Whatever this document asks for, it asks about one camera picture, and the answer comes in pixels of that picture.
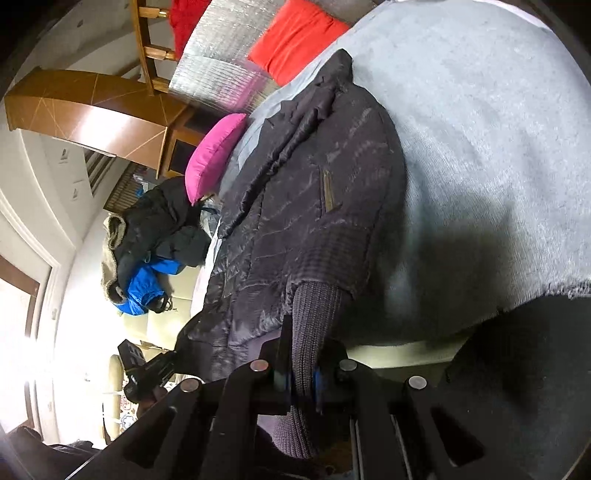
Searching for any dark quilted puffer jacket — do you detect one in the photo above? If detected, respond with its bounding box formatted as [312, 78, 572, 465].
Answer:
[175, 48, 409, 457]

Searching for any red pillow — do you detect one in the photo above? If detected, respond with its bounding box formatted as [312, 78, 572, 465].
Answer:
[248, 0, 352, 86]

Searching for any crumpled clear plastic bag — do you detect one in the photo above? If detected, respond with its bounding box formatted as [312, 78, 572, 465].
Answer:
[198, 194, 222, 241]

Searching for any silver foil mat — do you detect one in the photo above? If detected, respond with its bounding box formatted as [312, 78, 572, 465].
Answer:
[168, 0, 287, 116]

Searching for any red quilted blanket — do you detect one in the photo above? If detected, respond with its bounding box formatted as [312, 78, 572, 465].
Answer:
[168, 0, 213, 56]

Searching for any beige fleece garment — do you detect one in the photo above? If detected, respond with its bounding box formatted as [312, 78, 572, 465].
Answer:
[102, 215, 127, 301]

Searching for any black puffer coat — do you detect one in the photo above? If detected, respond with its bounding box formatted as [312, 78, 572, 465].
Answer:
[113, 175, 211, 301]

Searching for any blue jacket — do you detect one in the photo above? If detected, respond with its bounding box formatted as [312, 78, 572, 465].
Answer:
[115, 258, 183, 317]

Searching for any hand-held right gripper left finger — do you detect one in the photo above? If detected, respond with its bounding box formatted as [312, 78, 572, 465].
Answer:
[65, 339, 296, 480]

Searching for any wooden stair railing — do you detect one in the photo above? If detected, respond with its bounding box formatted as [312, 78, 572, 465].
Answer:
[129, 0, 185, 95]

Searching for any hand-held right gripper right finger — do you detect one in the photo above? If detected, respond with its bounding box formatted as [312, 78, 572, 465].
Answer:
[314, 342, 499, 480]

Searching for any wooden corner cabinet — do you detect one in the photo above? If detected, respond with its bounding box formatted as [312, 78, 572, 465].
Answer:
[4, 67, 218, 178]

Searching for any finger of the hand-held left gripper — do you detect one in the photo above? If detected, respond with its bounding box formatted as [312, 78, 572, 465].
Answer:
[145, 350, 178, 384]

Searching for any grey blanket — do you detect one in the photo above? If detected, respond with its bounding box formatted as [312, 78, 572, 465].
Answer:
[191, 0, 591, 347]

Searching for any pink pillow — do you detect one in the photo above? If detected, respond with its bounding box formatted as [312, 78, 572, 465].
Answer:
[185, 113, 250, 206]

